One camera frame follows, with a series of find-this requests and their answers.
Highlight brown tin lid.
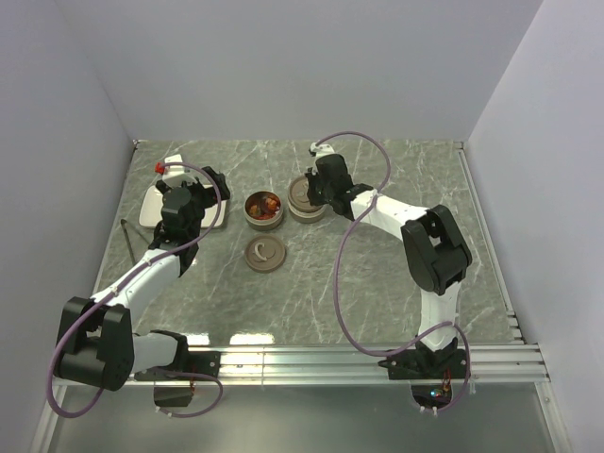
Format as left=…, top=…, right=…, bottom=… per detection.
left=288, top=176, right=324, bottom=213
left=243, top=234, right=287, bottom=274

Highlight metal food tongs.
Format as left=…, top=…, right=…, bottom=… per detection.
left=120, top=218, right=137, bottom=265

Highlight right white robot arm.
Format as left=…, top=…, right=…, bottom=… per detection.
left=306, top=145, right=473, bottom=378

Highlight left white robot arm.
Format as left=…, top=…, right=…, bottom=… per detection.
left=50, top=166, right=230, bottom=391

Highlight right round metal tin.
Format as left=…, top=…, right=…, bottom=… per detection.
left=288, top=204, right=326, bottom=224

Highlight round metal tin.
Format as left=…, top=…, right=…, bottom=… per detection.
left=288, top=204, right=326, bottom=224
left=244, top=191, right=283, bottom=231

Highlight white square plate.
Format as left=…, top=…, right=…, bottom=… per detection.
left=139, top=186, right=228, bottom=229

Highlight left round metal tin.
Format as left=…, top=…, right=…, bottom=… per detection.
left=244, top=191, right=283, bottom=231

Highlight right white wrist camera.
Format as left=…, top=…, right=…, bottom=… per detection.
left=309, top=143, right=335, bottom=159

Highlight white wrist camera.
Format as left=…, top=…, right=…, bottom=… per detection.
left=309, top=143, right=335, bottom=159
left=155, top=154, right=195, bottom=188

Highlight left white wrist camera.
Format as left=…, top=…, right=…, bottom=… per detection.
left=155, top=154, right=195, bottom=188

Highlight aluminium frame rail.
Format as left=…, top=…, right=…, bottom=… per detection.
left=32, top=345, right=565, bottom=452

